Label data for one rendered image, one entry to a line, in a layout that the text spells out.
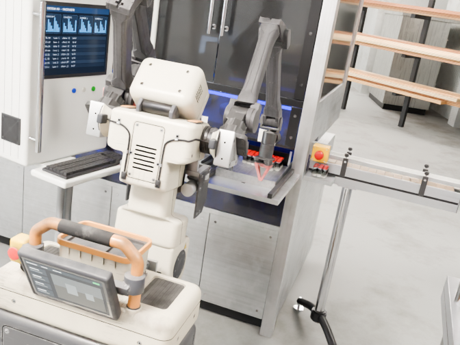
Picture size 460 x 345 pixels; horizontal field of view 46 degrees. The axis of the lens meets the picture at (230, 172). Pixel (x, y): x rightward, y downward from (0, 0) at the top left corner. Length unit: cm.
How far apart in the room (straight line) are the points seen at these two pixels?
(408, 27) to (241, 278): 806
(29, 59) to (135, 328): 126
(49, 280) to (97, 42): 136
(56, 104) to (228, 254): 109
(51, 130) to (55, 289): 112
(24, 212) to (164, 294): 185
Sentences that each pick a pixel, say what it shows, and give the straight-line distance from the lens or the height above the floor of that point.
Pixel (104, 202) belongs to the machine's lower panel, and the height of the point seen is 47.
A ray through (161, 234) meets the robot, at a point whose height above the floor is 85.
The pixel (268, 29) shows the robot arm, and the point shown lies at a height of 152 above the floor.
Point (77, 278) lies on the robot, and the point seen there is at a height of 91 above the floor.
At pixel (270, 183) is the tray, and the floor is 90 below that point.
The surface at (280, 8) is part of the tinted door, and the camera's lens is 244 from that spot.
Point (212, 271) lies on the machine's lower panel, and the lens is 281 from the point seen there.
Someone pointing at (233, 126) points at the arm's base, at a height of 123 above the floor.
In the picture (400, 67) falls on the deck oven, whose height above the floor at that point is 79.
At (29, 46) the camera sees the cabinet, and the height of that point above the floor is 130.
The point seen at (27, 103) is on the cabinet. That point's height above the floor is 107.
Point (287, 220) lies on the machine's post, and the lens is 258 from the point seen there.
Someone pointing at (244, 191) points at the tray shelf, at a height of 88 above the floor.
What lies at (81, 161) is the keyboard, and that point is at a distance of 246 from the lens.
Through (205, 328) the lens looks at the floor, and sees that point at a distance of 286.
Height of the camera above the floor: 162
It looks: 18 degrees down
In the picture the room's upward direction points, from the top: 9 degrees clockwise
